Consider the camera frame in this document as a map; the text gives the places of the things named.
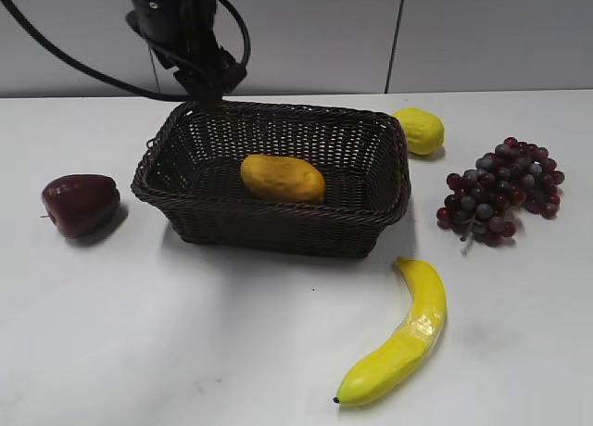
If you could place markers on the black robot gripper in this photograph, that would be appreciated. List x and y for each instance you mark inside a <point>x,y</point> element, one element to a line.
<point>205,69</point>

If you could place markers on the yellow mango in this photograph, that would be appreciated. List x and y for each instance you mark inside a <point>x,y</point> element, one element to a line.
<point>283,179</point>

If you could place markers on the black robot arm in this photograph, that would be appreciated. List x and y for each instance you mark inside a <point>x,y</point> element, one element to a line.
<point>180,33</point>

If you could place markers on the dark woven wicker basket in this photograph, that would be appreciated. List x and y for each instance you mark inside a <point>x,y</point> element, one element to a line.
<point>191,173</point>

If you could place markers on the dark red apple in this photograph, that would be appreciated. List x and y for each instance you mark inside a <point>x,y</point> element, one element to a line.
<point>81,204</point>

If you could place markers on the yellow lemon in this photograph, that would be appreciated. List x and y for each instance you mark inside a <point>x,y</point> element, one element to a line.
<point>425,132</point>

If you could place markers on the purple grape bunch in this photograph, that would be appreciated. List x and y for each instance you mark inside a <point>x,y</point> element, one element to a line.
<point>481,201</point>

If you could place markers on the yellow banana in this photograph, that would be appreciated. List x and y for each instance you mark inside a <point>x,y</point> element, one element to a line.
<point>411,343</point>

